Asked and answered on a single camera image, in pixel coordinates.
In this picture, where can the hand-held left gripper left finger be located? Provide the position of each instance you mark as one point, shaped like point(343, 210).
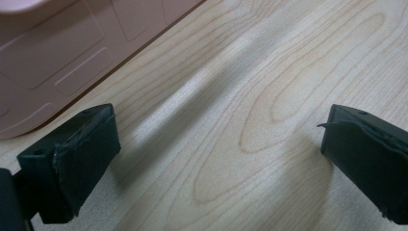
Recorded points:
point(73, 166)

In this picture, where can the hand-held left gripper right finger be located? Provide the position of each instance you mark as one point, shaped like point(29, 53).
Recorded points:
point(369, 160)

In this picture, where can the pink plastic box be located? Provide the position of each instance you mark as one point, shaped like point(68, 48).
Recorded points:
point(57, 61)

